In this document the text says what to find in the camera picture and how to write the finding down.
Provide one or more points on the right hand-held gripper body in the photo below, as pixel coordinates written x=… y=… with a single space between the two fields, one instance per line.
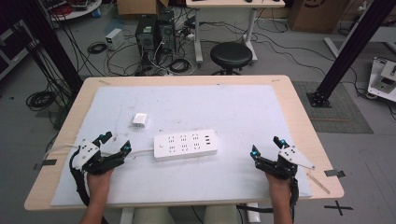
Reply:
x=288 y=161

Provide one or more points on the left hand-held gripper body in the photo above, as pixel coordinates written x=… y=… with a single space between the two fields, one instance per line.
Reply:
x=88 y=154

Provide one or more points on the white charger adapter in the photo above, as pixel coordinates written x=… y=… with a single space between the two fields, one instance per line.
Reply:
x=139 y=120

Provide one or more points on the white power strip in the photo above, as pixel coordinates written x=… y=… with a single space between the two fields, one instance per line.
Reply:
x=185 y=145

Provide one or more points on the person's right hand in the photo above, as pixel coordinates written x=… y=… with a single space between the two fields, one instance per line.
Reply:
x=280 y=186

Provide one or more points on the person's left hand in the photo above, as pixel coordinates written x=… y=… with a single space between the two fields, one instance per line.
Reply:
x=99 y=182

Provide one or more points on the thin wooden stick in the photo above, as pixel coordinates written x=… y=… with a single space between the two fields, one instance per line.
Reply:
x=318 y=183

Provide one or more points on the black tape strip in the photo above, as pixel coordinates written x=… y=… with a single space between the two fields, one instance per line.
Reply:
x=334 y=173
x=46 y=163

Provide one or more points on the white table leg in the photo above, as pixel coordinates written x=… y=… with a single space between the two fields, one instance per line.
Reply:
x=253 y=213
x=126 y=216

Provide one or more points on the grey floor mat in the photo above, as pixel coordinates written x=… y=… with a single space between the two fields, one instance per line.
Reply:
x=339 y=112

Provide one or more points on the black tape cross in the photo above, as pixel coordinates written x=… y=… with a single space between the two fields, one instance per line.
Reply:
x=338 y=207

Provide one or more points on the white power supply box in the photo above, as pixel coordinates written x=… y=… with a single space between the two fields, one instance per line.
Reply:
x=114 y=39

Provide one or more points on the black round stool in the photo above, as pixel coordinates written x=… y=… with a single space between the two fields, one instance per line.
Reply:
x=231 y=55

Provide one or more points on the black computer tower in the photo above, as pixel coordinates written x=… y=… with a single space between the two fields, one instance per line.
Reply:
x=146 y=37
x=166 y=31

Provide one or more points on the white machine base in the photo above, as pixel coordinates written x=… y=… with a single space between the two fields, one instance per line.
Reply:
x=384 y=79

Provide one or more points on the grey metal rack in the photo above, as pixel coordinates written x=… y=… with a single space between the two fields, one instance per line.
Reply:
x=14 y=49

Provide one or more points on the round white table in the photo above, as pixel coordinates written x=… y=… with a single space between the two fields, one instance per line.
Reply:
x=74 y=11

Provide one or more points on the cardboard box with dark logo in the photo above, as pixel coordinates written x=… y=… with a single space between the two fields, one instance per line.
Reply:
x=317 y=15

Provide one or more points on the plain cardboard box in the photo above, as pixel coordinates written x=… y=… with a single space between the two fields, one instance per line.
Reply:
x=137 y=6

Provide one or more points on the white desk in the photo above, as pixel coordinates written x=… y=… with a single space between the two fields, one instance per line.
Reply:
x=233 y=3

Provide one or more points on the black aluminium frame post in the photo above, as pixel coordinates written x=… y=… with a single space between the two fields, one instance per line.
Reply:
x=348 y=49
x=53 y=46

